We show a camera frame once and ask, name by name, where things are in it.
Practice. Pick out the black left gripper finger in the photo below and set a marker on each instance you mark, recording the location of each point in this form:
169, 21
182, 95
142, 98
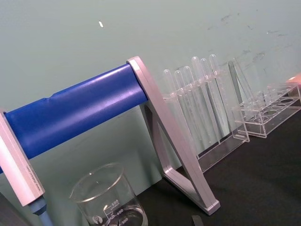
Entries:
198, 221

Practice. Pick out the black table cloth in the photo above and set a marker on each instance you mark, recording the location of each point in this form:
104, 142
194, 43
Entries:
254, 179

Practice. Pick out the clear acrylic test tube rack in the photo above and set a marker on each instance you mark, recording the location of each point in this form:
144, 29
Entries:
218, 150

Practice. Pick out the clear glass beaker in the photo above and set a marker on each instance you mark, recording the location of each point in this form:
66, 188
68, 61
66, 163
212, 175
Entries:
105, 200

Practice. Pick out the clear acrylic rack with holes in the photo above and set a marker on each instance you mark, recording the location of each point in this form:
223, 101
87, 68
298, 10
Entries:
265, 117

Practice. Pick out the clear test tube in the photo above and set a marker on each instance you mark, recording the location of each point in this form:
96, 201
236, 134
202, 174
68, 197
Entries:
169, 82
197, 68
189, 76
205, 69
214, 64
180, 81

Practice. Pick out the silver stand with blue bar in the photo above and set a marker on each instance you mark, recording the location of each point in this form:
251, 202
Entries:
77, 110

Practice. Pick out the pink object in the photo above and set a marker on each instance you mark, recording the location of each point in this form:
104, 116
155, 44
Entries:
295, 79

